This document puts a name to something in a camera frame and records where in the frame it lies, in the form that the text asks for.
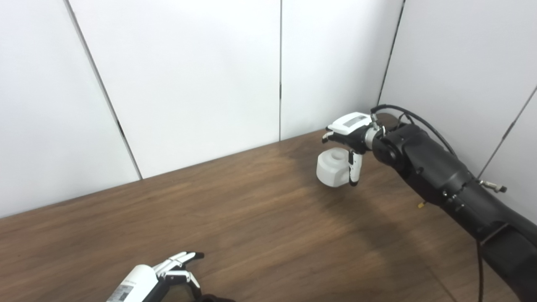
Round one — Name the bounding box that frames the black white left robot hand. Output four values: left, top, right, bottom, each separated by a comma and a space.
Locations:
106, 251, 205, 302

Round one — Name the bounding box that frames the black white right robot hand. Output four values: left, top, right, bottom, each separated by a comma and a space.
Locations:
322, 112, 378, 187

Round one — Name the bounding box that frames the round white piece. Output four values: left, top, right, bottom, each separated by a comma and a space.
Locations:
316, 149, 353, 187

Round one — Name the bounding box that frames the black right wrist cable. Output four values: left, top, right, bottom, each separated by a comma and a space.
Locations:
370, 104, 508, 302

